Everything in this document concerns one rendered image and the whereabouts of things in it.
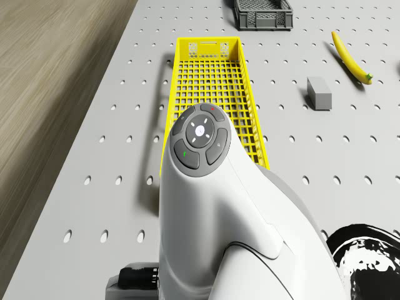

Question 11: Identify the dark grey basket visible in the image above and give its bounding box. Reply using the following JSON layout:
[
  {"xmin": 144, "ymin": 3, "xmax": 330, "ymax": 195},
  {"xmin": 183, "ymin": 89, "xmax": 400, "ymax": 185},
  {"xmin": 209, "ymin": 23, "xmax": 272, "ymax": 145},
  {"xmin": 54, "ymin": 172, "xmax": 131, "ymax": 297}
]
[{"xmin": 230, "ymin": 0, "xmax": 294, "ymax": 32}]

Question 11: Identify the banana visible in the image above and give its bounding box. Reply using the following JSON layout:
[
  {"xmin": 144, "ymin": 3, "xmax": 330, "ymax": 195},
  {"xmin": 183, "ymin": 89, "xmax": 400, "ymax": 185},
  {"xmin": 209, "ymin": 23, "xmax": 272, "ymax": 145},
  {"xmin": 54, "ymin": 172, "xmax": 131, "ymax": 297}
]
[{"xmin": 331, "ymin": 30, "xmax": 374, "ymax": 86}]

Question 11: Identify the black plate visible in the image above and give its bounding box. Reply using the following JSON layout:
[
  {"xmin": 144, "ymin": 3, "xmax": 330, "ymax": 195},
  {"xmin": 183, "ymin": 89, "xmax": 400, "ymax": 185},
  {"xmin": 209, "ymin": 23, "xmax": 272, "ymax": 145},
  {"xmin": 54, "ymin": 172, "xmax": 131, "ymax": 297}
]
[{"xmin": 326, "ymin": 222, "xmax": 400, "ymax": 300}]

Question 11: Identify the grey cube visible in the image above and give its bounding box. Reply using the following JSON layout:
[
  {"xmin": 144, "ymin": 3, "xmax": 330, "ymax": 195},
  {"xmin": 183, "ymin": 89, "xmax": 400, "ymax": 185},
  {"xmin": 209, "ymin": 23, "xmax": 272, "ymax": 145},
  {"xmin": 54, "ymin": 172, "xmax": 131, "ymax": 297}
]
[{"xmin": 306, "ymin": 76, "xmax": 333, "ymax": 111}]

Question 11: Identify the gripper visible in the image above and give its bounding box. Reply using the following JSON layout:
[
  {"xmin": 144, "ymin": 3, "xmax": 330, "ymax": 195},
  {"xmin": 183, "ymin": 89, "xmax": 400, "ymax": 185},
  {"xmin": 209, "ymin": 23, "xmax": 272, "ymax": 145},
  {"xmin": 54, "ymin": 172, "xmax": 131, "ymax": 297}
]
[{"xmin": 104, "ymin": 262, "xmax": 161, "ymax": 300}]

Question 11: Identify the yellow basket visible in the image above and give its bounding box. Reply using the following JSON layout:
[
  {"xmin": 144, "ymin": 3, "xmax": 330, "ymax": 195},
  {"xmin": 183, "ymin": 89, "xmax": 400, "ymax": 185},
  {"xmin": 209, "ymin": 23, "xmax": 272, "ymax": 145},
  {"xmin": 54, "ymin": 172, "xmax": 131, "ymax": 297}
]
[{"xmin": 159, "ymin": 36, "xmax": 271, "ymax": 178}]

